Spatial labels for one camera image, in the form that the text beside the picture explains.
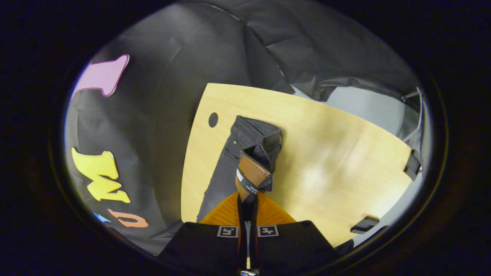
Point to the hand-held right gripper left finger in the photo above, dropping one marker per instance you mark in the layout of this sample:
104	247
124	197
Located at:
203	241

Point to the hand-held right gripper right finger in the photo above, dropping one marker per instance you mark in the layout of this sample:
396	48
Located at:
291	241

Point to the dark grey jeans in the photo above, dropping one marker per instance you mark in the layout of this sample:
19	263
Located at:
245	134

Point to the round black table grommet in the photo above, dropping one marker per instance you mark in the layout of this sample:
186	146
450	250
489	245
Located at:
213	120

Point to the black backdrop cloth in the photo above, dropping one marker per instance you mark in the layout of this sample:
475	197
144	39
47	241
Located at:
172	96

